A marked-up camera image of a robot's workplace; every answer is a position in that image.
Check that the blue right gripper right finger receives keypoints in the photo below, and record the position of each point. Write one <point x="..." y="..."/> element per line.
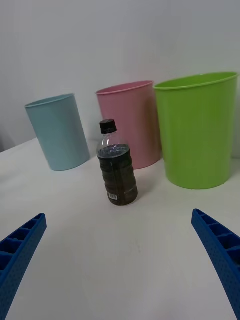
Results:
<point x="220" y="252"/>

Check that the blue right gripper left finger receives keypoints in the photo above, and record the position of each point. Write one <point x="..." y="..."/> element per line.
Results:
<point x="22" y="252"/>

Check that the dark drink bottle black cap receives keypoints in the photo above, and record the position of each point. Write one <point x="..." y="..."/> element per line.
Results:
<point x="118" y="175"/>

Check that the green plastic bin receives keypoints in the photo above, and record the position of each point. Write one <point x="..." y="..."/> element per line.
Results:
<point x="197" y="135"/>

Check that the pale blue plastic bin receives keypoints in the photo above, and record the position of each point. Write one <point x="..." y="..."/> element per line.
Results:
<point x="60" y="135"/>

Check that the pink plastic bin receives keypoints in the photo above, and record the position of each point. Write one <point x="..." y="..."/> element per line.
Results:
<point x="140" y="120"/>

